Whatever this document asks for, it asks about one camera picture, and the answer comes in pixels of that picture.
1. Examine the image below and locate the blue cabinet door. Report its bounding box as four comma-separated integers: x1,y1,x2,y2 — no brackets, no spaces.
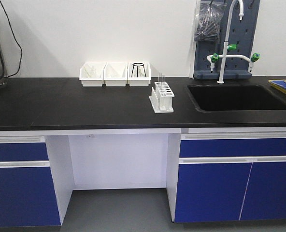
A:
0,167,61,227
174,163,251,223
241,162,286,220

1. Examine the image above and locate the clear glass test tube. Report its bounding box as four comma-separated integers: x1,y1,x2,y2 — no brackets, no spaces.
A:
161,74,165,88
158,72,162,109

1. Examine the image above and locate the white middle storage bin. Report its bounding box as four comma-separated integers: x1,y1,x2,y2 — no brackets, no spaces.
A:
104,62,128,87

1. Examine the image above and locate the white test tube rack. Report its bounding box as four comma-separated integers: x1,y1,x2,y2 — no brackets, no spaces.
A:
149,82,174,113

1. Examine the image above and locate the blue right drawer front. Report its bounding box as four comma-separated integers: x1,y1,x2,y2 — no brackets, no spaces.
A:
180,138,286,158

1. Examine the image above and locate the black lab sink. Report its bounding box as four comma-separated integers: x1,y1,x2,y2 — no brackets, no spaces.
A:
186,85,286,113

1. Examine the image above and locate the plastic bag of pegs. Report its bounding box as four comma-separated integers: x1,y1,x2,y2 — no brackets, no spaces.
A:
194,0,227,43

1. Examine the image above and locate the black power cable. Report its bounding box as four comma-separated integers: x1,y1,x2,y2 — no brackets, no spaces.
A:
0,0,23,78

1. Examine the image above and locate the blue left cabinet door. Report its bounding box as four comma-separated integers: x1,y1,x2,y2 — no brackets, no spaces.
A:
0,167,61,227

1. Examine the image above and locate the white left storage bin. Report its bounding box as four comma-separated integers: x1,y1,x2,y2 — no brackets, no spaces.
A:
79,62,107,87

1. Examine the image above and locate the yellow blue tray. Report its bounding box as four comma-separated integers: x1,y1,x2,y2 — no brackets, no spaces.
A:
268,80,286,94

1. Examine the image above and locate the clear glass beaker left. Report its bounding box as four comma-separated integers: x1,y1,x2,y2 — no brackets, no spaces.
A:
84,64,97,78

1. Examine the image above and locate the blue left drawer front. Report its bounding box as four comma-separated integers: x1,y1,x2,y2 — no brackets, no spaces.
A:
0,143,48,161

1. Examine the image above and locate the white storage bin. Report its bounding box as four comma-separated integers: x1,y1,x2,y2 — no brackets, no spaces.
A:
79,62,107,87
128,61,151,87
104,62,128,87

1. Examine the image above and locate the white right storage bin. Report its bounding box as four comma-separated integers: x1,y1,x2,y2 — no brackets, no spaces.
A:
128,61,151,87

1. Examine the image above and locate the white gooseneck lab faucet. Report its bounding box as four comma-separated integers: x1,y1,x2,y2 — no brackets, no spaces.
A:
206,0,260,84

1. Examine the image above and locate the black metal tripod stand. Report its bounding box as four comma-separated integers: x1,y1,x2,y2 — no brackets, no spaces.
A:
131,62,147,77

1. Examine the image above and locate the blue right cabinet door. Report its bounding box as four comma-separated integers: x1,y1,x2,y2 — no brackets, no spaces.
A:
241,162,286,220

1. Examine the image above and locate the blue drawer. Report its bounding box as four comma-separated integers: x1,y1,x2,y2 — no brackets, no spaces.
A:
180,138,286,158
0,143,48,161

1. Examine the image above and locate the blue middle cabinet door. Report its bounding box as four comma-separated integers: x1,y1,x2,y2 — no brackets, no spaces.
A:
174,163,251,223

